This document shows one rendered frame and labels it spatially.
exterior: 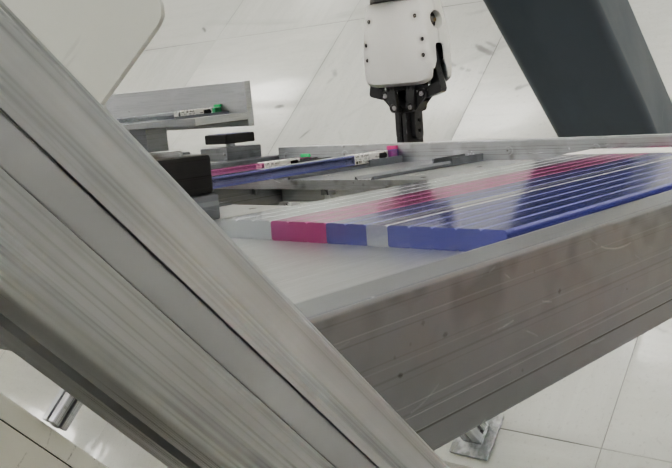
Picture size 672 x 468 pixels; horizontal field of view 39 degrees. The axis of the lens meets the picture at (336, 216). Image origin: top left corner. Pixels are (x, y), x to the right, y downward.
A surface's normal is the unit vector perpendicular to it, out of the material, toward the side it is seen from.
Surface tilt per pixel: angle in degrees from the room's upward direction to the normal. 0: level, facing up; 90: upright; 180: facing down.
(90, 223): 90
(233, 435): 90
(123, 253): 90
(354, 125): 0
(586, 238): 90
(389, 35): 47
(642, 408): 0
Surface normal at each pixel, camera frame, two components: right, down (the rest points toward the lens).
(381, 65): -0.68, 0.23
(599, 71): -0.23, 0.77
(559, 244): 0.75, 0.03
